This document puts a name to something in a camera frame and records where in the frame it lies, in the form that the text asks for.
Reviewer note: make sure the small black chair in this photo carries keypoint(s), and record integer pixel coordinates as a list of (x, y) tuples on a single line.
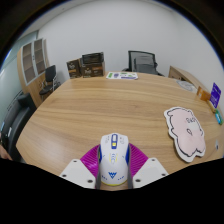
[(50, 75)]

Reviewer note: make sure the black sofa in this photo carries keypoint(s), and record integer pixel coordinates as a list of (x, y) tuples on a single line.
[(15, 123)]

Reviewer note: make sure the orange wooden box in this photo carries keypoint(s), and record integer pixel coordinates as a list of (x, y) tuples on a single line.
[(202, 94)]

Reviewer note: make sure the white blue yellow computer mouse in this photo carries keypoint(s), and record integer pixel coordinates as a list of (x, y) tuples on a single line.
[(114, 160)]

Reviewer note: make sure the wooden side cabinet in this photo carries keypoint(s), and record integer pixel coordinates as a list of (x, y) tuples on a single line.
[(181, 73)]

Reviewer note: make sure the wide brown cardboard box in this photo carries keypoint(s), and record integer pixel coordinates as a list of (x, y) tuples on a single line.
[(93, 70)]

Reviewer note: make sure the purple sign stand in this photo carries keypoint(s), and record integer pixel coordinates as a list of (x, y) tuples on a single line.
[(215, 95)]

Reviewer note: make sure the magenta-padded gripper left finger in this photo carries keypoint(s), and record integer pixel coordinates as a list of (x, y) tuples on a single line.
[(78, 173)]

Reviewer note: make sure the black mesh office chair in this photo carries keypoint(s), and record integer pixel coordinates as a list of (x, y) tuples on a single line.
[(141, 61)]

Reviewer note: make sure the round white disc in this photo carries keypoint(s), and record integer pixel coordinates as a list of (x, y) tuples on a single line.
[(186, 86)]

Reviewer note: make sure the white green leaflet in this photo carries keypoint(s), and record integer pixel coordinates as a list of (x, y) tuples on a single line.
[(121, 75)]

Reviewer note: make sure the green flat box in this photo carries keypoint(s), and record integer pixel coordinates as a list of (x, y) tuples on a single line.
[(218, 117)]

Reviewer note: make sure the small brown cardboard box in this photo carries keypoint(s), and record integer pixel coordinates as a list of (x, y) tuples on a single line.
[(74, 68)]

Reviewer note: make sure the pink pig-shaped mouse pad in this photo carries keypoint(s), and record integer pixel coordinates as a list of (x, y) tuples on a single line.
[(186, 133)]

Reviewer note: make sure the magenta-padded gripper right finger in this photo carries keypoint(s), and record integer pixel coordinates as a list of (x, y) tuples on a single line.
[(150, 171)]

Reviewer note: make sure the wooden shelf unit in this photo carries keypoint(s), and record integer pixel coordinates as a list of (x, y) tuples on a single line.
[(31, 63)]

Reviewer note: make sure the black cardboard box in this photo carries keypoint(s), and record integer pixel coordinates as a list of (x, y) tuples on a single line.
[(92, 58)]

